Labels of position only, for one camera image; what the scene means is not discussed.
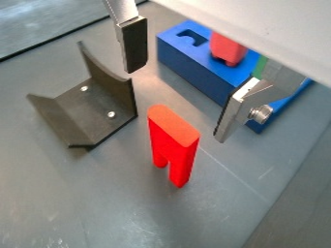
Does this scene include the red two-legged block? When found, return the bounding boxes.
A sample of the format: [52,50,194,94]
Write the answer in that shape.
[147,105,200,188]

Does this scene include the dark grey curved bracket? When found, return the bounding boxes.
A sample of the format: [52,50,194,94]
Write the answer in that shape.
[27,42,139,147]

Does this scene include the red pentagonal block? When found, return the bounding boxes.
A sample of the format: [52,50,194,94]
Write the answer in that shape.
[210,32,247,67]

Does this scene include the green hexagonal block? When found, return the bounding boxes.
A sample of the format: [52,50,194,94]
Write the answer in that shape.
[251,55,268,79]

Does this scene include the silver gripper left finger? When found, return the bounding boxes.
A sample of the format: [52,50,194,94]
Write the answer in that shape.
[103,0,147,74]

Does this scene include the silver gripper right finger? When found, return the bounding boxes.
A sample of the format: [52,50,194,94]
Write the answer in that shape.
[214,59,307,142]

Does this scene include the blue shape sorter board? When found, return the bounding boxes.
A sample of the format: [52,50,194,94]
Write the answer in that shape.
[155,18,315,135]

